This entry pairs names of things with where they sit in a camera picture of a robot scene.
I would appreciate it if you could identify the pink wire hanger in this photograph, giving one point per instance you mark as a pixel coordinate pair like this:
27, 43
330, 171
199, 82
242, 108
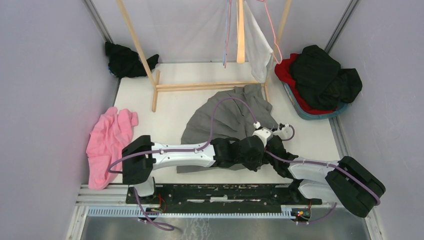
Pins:
272, 35

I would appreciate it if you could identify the white cable duct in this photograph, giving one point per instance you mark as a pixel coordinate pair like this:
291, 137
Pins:
135, 212

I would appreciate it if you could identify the red garment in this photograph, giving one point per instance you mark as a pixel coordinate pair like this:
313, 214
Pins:
282, 71

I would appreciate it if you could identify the pink garment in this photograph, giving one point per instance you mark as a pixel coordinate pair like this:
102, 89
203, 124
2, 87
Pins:
110, 135

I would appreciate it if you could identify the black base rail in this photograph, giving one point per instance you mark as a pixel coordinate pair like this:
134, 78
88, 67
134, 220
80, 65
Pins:
226, 198

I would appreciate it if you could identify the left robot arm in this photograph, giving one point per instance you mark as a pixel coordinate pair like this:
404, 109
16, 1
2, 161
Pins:
142, 156

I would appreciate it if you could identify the grey garment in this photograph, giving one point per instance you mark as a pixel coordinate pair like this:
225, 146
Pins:
232, 119

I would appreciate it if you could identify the white skirt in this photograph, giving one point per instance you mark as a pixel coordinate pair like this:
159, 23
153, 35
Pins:
257, 49

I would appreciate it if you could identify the wooden clothes rack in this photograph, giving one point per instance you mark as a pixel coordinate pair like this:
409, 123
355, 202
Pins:
155, 80

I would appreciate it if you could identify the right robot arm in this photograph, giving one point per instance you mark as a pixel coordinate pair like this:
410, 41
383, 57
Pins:
345, 181

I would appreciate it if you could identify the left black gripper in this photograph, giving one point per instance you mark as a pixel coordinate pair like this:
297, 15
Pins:
255, 166

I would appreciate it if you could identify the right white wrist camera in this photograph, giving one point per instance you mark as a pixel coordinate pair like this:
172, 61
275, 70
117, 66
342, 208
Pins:
285, 131

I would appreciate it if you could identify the wooden hanger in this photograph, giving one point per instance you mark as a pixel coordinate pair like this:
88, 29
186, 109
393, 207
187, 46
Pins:
240, 56

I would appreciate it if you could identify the teal laundry basket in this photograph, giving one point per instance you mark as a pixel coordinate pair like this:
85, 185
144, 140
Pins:
307, 116

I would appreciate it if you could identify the black garment corner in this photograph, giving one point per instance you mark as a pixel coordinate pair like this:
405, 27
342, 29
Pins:
123, 62
322, 82

